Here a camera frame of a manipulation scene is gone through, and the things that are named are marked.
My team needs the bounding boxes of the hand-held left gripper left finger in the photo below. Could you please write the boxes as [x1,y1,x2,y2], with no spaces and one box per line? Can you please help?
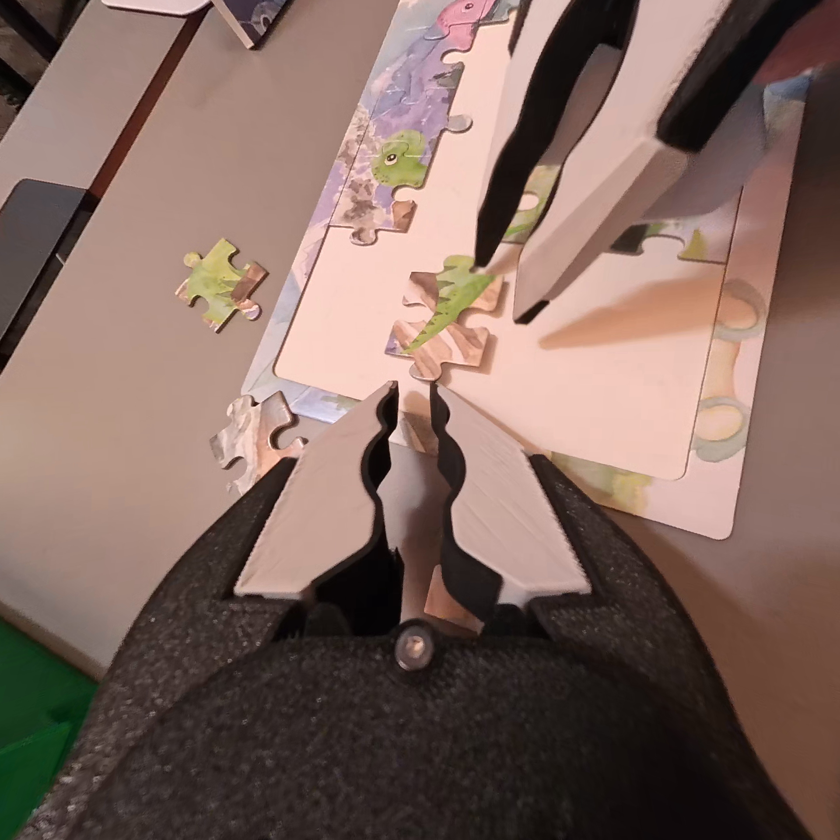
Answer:
[234,381,400,603]

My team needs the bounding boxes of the dinosaur puzzle tray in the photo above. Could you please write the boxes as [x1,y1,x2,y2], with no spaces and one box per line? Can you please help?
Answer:
[241,0,808,540]

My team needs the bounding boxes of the white stand base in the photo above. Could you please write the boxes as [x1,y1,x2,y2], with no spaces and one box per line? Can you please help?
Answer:
[101,0,211,14]

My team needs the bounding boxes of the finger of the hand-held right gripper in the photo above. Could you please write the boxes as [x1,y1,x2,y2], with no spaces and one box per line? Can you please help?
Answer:
[474,0,639,271]
[512,0,731,327]

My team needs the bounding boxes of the group of assembled puzzle pieces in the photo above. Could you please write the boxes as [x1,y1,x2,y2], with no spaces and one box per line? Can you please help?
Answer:
[607,220,731,265]

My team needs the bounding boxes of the blue purple puzzle piece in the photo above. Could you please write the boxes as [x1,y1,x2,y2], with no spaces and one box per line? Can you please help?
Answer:
[367,39,475,132]

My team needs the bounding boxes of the brown grey puzzle piece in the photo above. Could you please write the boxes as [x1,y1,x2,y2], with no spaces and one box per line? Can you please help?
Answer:
[210,390,308,494]

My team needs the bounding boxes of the pink dinosaur head puzzle piece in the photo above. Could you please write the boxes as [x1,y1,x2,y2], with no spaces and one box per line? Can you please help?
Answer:
[423,0,526,53]

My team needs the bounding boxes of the small green brown puzzle piece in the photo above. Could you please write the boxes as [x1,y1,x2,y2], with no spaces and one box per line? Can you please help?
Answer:
[174,238,270,334]

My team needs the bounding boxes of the green plastic bin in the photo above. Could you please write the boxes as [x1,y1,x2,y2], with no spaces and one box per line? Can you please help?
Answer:
[0,620,99,815]

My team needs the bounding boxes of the black flat pad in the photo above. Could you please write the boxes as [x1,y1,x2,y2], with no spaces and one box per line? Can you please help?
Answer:
[0,178,89,342]

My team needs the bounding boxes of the green and brown puzzle piece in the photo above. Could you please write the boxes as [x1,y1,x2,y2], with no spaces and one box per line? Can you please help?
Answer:
[386,255,506,383]

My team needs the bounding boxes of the person's right hand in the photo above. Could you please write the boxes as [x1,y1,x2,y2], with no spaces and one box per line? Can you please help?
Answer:
[761,0,840,89]

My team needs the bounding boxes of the green grass puzzle piece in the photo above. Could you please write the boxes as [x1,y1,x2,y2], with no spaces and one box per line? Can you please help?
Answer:
[502,164,564,245]

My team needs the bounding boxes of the colourful puzzle box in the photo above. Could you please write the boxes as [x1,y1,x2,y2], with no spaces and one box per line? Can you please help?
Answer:
[210,0,293,50]

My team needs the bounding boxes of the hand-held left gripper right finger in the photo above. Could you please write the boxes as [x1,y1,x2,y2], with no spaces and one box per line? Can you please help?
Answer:
[430,382,593,636]

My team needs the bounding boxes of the grey desk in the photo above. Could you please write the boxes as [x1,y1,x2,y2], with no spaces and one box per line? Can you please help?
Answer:
[0,0,840,840]

